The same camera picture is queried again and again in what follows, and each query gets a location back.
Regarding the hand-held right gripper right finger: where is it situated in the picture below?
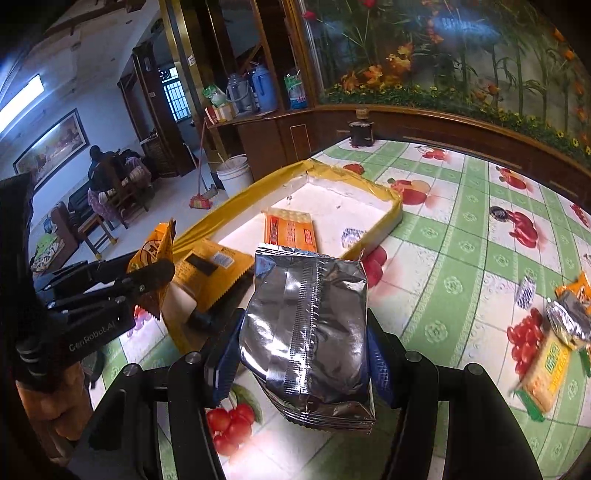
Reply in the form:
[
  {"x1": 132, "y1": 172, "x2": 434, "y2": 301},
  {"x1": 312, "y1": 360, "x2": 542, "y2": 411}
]
[{"x1": 366, "y1": 320, "x2": 546, "y2": 480}]

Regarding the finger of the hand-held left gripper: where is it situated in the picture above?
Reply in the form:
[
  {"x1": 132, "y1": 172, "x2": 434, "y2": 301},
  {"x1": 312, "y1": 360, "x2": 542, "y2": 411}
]
[
  {"x1": 50, "y1": 260, "x2": 177, "y2": 315},
  {"x1": 50, "y1": 256, "x2": 140, "y2": 292}
]

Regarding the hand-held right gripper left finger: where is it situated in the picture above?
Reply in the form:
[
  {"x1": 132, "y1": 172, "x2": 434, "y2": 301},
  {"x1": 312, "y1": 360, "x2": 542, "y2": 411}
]
[{"x1": 65, "y1": 308, "x2": 246, "y2": 480}]

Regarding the orange snack packet black label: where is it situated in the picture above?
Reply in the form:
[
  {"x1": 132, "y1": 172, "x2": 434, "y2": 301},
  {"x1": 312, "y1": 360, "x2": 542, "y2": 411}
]
[{"x1": 170, "y1": 239, "x2": 256, "y2": 320}]

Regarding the large silver foil packet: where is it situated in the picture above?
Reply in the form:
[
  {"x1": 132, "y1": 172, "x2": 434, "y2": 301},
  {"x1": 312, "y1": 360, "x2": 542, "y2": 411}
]
[{"x1": 239, "y1": 246, "x2": 376, "y2": 435}]

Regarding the orange striped cracker packet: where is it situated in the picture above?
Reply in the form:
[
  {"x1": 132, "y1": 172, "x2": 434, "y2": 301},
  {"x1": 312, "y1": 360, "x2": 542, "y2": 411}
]
[{"x1": 262, "y1": 207, "x2": 318, "y2": 253}]

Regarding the green label cracker packet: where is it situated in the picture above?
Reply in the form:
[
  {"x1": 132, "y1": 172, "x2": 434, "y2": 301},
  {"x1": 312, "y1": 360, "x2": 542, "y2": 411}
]
[{"x1": 514, "y1": 331, "x2": 574, "y2": 424}]

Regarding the yellow cardboard tray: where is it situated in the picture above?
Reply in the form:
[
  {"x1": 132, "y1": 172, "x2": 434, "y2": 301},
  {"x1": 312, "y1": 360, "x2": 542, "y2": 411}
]
[{"x1": 164, "y1": 159, "x2": 403, "y2": 354}]

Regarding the person's left hand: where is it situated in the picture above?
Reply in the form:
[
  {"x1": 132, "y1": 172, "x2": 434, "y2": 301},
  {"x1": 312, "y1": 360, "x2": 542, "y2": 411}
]
[{"x1": 17, "y1": 354, "x2": 96, "y2": 456}]

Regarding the wooden stool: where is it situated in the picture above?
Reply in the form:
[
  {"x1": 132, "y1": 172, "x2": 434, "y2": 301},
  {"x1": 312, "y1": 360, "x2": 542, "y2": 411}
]
[{"x1": 71, "y1": 213, "x2": 117, "y2": 262}]

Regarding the wooden chair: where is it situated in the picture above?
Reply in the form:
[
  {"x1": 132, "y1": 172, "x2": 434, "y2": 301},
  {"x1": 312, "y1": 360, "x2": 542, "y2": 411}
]
[{"x1": 98, "y1": 154, "x2": 154, "y2": 230}]

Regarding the red broom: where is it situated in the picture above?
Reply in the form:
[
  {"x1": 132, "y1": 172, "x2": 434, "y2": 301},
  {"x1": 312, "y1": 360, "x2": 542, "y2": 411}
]
[{"x1": 189, "y1": 117, "x2": 216, "y2": 212}]

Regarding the green fruit print tablecloth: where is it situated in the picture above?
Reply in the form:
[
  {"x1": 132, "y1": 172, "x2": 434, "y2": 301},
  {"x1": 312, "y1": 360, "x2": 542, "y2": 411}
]
[{"x1": 99, "y1": 138, "x2": 591, "y2": 480}]

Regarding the white plastic bucket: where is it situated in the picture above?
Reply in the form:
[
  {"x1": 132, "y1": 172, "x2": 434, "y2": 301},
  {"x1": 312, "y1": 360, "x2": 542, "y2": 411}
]
[{"x1": 216, "y1": 155, "x2": 255, "y2": 198}]

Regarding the fluorescent tube light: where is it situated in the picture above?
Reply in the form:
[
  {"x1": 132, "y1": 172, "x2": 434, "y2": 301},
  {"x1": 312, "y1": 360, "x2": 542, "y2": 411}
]
[{"x1": 0, "y1": 75, "x2": 48, "y2": 134}]

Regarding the red white carton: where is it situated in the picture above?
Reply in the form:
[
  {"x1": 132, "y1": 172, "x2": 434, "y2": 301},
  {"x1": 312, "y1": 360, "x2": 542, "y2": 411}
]
[{"x1": 205, "y1": 103, "x2": 235, "y2": 124}]

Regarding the barred window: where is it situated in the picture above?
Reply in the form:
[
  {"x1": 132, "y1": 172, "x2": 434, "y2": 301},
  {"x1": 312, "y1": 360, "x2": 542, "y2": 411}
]
[{"x1": 158, "y1": 66, "x2": 191, "y2": 124}]

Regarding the green white bag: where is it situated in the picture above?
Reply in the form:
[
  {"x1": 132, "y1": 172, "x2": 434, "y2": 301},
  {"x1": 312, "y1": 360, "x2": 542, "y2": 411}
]
[{"x1": 202, "y1": 84, "x2": 228, "y2": 108}]

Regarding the wooden low cabinet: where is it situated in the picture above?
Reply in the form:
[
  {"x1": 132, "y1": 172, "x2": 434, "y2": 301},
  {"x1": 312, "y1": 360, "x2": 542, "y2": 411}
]
[{"x1": 204, "y1": 102, "x2": 591, "y2": 200}]

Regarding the blue thermos flask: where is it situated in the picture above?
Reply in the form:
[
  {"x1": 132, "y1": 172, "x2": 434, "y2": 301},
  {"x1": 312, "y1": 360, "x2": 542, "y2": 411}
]
[{"x1": 250, "y1": 64, "x2": 274, "y2": 112}]

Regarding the dark glass jar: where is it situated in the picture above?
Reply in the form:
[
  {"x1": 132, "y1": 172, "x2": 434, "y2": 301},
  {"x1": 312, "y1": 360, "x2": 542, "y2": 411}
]
[{"x1": 348, "y1": 108, "x2": 376, "y2": 147}]

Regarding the clear water bottle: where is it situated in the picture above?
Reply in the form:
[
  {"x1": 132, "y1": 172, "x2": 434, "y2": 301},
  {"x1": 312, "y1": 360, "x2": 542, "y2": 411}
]
[{"x1": 283, "y1": 69, "x2": 308, "y2": 110}]

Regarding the framed wall picture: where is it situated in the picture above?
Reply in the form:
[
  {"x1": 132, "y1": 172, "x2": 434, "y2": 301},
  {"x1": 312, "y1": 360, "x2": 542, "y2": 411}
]
[{"x1": 12, "y1": 108, "x2": 90, "y2": 186}]

